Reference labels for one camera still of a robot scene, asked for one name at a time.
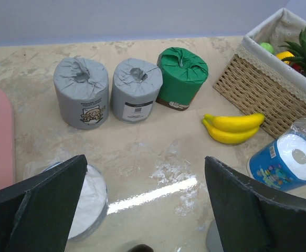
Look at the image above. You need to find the green wrapped paper roll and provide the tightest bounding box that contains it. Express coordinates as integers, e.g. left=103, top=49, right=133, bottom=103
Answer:
left=156, top=47, right=209, bottom=111

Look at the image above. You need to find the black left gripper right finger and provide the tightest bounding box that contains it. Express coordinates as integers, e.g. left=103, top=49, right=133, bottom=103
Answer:
left=205, top=156, right=306, bottom=251

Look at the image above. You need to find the wicker basket with cloth liner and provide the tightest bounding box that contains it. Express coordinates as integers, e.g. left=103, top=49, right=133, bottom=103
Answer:
left=214, top=8, right=306, bottom=137

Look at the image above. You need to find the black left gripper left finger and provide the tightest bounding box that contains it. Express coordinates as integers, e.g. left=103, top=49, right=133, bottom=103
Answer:
left=0, top=155, right=87, bottom=251

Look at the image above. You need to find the grey roll with barcode label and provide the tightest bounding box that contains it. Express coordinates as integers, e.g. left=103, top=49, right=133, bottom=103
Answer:
left=110, top=58, right=163, bottom=123

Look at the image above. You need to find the yellow banana bunch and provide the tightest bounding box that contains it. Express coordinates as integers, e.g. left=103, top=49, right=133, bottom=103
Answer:
left=202, top=113, right=265, bottom=144

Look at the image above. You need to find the green artificial fruit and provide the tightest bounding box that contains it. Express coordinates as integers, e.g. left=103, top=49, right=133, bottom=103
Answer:
left=260, top=42, right=275, bottom=55

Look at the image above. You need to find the grey roll with cartoon label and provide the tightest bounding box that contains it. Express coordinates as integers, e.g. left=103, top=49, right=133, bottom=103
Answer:
left=53, top=57, right=109, bottom=130

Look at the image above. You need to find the yellow artificial fruit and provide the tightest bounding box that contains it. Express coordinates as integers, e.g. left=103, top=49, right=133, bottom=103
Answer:
left=276, top=51, right=294, bottom=66

